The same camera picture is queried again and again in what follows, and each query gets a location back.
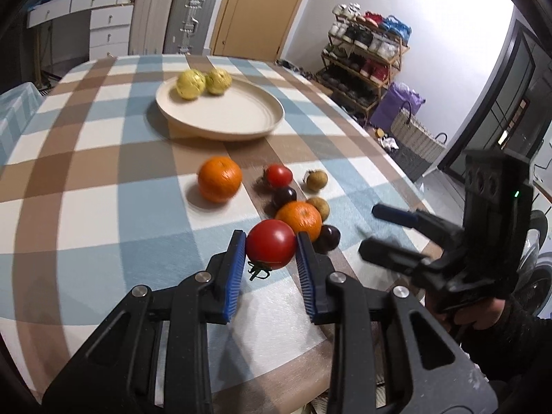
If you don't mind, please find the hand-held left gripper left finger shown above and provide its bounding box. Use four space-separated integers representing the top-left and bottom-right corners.
41 229 247 414

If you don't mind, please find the large red tomato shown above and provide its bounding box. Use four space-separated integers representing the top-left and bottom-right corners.
245 219 298 281

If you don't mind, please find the brown blue checked tablecloth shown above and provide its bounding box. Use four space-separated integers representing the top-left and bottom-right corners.
0 54 445 414

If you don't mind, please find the beige suitcase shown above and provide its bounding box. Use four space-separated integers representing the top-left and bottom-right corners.
129 0 177 56

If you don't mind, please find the purple bag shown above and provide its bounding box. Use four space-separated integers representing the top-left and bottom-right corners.
370 82 425 130

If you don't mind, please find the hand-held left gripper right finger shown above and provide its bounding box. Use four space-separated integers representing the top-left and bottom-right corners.
295 231 501 414

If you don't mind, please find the yellow-green guava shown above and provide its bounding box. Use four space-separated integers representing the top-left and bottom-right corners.
205 68 232 96
176 69 206 101

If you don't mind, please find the wooden door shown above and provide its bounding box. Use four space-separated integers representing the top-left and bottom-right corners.
210 0 324 62

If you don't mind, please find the silver suitcase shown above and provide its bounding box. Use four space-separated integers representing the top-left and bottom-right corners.
164 0 218 56

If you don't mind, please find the person's right hand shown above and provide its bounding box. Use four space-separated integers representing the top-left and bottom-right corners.
425 295 514 339

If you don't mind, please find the small red tomato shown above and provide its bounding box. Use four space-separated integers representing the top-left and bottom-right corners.
255 164 294 191

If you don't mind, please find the cream round plate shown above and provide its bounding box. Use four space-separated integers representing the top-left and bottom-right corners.
155 73 285 141

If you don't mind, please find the white desk with drawers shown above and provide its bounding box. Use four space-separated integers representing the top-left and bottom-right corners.
27 0 135 61

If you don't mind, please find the woven basket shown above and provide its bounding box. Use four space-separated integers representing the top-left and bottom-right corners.
389 102 449 182

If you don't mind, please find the dark framed glass door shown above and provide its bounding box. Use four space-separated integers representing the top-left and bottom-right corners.
437 9 548 182

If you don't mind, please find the brown longan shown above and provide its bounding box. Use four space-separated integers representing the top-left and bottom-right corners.
307 197 331 221
303 169 328 193

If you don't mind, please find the orange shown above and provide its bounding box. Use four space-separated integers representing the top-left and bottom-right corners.
197 156 243 203
275 201 323 242

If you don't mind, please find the person's right forearm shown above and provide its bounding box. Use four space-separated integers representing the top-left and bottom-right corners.
457 306 552 384

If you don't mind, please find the scattered shoes group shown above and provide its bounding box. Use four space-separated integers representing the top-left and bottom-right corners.
276 58 322 80

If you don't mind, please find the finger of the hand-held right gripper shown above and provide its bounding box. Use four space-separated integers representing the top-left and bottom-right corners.
359 237 436 274
372 204 464 246

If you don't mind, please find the wooden shoe rack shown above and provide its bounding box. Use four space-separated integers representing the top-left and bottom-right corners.
317 3 410 119

